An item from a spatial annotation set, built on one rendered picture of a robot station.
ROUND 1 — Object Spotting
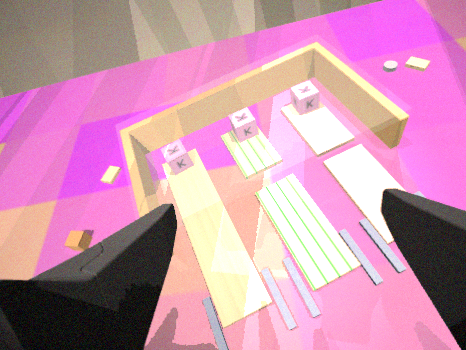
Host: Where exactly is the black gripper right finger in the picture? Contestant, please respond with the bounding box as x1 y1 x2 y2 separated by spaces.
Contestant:
380 188 466 350

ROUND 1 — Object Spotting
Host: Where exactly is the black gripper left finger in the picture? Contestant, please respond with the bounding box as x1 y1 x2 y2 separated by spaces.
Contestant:
0 203 177 350

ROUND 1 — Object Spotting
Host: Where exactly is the small orange cube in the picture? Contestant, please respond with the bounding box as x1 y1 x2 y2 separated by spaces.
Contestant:
64 231 93 252

